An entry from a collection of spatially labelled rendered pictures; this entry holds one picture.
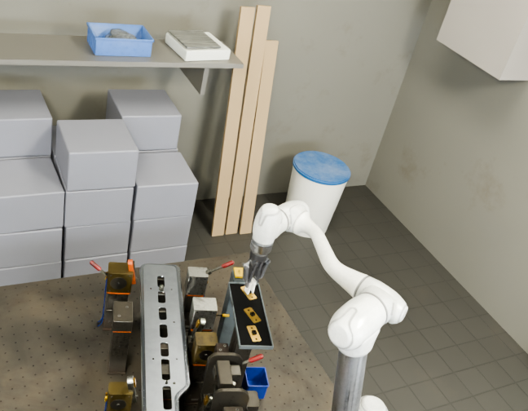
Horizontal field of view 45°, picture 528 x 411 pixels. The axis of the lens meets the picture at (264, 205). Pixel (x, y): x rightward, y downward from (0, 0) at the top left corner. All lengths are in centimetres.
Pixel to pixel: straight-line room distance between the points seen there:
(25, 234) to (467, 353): 304
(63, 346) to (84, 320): 19
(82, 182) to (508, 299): 317
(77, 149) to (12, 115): 48
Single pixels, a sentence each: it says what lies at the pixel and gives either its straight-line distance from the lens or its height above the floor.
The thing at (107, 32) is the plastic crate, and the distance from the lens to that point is 403.
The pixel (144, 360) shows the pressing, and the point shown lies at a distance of 263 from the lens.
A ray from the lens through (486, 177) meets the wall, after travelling 506.
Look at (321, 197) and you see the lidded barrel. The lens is 494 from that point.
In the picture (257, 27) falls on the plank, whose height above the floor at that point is 160.
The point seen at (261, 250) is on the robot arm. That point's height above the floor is 143.
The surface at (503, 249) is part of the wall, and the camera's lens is 502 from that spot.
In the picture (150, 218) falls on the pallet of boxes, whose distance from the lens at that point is 393.
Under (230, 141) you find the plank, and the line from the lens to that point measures 460.
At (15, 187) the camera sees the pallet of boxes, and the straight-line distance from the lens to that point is 368.
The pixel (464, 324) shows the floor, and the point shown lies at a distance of 500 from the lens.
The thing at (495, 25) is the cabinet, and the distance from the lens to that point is 462.
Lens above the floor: 297
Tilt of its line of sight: 33 degrees down
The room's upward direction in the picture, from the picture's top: 15 degrees clockwise
